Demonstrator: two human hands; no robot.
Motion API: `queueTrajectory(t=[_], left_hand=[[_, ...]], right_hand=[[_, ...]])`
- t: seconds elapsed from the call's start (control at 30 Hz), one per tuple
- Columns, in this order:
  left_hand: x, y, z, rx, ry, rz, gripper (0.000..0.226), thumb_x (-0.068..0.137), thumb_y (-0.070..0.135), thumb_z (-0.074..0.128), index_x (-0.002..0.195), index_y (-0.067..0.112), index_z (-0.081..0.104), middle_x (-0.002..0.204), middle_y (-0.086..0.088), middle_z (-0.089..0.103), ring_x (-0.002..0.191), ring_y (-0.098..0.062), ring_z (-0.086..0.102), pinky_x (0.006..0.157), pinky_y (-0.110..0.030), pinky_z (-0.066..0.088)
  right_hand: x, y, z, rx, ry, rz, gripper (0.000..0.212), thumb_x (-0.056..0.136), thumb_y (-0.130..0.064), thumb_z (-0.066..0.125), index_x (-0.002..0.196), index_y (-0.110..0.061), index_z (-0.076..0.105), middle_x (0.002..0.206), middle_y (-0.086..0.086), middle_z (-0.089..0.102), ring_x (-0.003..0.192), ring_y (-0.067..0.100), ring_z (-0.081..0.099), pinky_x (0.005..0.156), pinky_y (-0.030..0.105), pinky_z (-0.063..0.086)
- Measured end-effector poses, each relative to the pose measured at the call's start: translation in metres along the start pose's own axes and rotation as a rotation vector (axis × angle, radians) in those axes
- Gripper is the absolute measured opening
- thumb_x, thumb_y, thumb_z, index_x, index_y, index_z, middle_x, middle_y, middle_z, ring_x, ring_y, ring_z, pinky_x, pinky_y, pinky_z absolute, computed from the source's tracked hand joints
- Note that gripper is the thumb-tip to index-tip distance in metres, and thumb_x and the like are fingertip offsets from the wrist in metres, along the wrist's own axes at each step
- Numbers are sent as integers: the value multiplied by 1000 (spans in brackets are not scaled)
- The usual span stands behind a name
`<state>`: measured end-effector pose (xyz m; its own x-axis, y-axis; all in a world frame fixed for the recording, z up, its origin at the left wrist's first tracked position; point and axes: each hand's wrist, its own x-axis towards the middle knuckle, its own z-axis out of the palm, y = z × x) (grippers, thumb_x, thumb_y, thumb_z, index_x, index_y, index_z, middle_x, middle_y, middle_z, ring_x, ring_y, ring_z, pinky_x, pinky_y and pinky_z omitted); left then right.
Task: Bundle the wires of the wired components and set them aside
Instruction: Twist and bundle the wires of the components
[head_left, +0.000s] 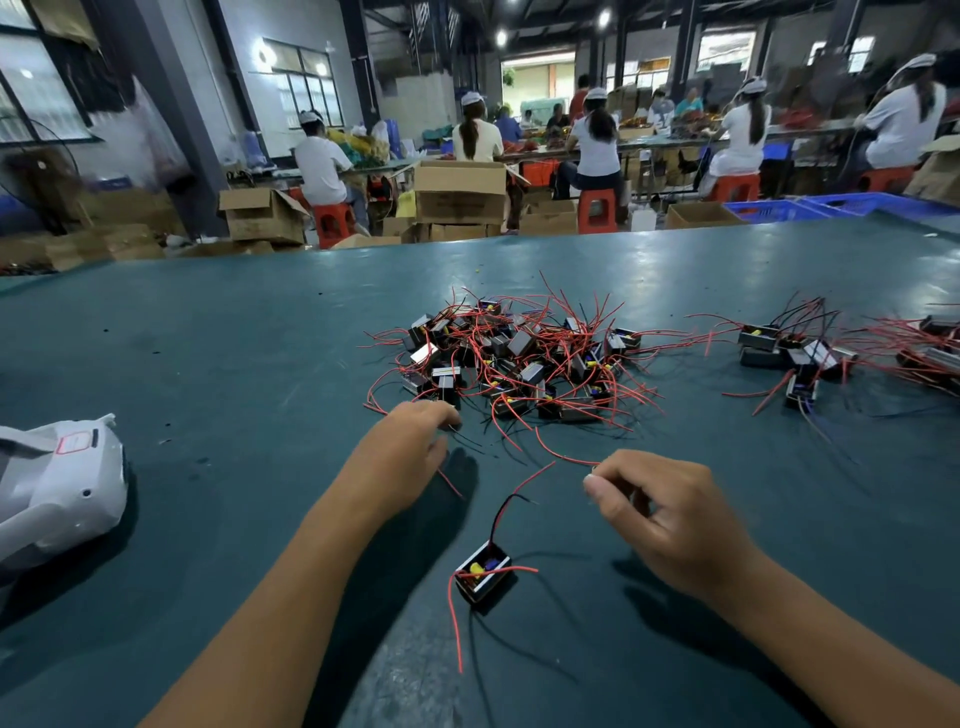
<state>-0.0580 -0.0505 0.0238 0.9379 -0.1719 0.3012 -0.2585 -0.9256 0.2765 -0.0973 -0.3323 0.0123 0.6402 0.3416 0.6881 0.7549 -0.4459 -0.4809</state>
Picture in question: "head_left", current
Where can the person's left hand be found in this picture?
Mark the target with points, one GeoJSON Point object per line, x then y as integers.
{"type": "Point", "coordinates": [393, 458]}

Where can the person's right hand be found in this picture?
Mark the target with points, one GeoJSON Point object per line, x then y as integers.
{"type": "Point", "coordinates": [675, 525]}

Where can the person's left forearm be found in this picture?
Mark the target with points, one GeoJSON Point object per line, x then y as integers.
{"type": "Point", "coordinates": [263, 630]}

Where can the person's right forearm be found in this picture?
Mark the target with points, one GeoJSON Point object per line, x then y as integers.
{"type": "Point", "coordinates": [848, 653]}

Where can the large closed cardboard box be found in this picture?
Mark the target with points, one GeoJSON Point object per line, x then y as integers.
{"type": "Point", "coordinates": [461, 195]}

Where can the open cardboard box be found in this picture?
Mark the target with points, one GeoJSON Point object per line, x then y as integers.
{"type": "Point", "coordinates": [266, 215]}

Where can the low cardboard box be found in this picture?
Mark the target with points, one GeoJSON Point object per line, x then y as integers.
{"type": "Point", "coordinates": [549, 218]}

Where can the shallow cardboard box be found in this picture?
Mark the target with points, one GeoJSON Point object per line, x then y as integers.
{"type": "Point", "coordinates": [702, 215]}

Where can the blue plastic crate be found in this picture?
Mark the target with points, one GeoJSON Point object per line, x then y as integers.
{"type": "Point", "coordinates": [885, 204]}
{"type": "Point", "coordinates": [780, 210]}

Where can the white plastic shell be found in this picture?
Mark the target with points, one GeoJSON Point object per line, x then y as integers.
{"type": "Point", "coordinates": [57, 492]}

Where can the tilted cardboard box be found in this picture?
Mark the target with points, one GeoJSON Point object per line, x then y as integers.
{"type": "Point", "coordinates": [938, 173]}

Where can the black standing fan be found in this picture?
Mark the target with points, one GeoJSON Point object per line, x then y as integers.
{"type": "Point", "coordinates": [38, 188]}

